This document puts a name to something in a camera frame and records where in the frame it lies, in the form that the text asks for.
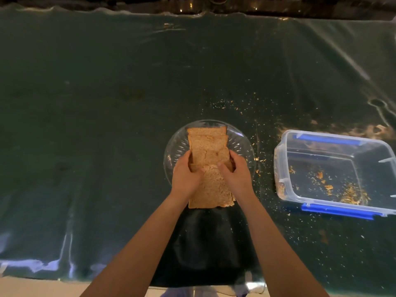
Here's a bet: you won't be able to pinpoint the person's left hand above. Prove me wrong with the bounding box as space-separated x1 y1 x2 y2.
171 150 205 204

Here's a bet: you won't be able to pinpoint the person's right hand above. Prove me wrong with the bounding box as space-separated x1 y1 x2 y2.
217 150 257 205

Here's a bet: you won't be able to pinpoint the brown bread slice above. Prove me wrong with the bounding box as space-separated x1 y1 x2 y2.
188 134 230 152
186 126 228 137
188 163 236 209
189 145 232 167

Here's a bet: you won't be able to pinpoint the person's right forearm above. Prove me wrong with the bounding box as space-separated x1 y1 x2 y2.
236 193 330 297

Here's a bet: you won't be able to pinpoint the person's left forearm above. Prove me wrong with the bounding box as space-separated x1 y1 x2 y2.
80 194 190 297

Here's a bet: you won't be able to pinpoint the clear glass plate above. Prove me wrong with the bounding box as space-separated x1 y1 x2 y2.
163 119 257 190

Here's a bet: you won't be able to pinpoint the scattered bread crumbs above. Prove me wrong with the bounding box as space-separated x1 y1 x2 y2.
204 90 279 177

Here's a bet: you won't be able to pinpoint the clear plastic container blue clips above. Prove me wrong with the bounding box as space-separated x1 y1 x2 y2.
273 129 396 220

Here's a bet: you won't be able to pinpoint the clear plastic table cover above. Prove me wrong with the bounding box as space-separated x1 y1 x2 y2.
0 3 396 291

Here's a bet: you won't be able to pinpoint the bread crumbs in container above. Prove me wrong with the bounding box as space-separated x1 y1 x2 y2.
288 165 372 205

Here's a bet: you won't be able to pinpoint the dark glossy furniture edge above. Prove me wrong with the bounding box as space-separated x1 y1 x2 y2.
102 0 396 20

